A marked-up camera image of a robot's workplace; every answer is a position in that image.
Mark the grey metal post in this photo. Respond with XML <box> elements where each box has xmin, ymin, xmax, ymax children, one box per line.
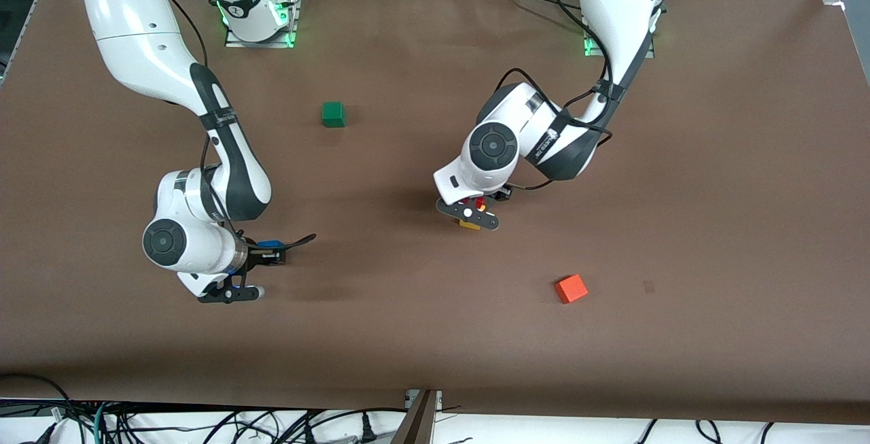
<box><xmin>391</xmin><ymin>390</ymin><xmax>439</xmax><ymax>444</ymax></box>

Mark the silver metal bracket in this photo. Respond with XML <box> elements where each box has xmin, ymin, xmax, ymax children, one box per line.
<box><xmin>405</xmin><ymin>389</ymin><xmax>443</xmax><ymax>412</ymax></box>

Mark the brown paper table cover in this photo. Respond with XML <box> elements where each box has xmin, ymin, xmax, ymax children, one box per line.
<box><xmin>0</xmin><ymin>0</ymin><xmax>870</xmax><ymax>426</ymax></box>

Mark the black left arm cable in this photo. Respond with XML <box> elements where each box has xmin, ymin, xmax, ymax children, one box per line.
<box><xmin>496</xmin><ymin>0</ymin><xmax>616</xmax><ymax>193</ymax></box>

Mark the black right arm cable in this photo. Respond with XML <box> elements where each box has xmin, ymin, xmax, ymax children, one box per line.
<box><xmin>163</xmin><ymin>0</ymin><xmax>247</xmax><ymax>241</ymax></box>

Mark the orange wooden block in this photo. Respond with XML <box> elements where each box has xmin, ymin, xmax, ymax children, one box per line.
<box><xmin>555</xmin><ymin>273</ymin><xmax>589</xmax><ymax>305</ymax></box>

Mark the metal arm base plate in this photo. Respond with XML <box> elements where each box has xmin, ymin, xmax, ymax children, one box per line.
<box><xmin>582</xmin><ymin>22</ymin><xmax>657</xmax><ymax>59</ymax></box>
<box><xmin>224</xmin><ymin>0</ymin><xmax>301</xmax><ymax>49</ymax></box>

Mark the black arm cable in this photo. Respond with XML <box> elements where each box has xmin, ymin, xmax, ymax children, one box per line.
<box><xmin>163</xmin><ymin>0</ymin><xmax>247</xmax><ymax>241</ymax></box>
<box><xmin>496</xmin><ymin>0</ymin><xmax>616</xmax><ymax>193</ymax></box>

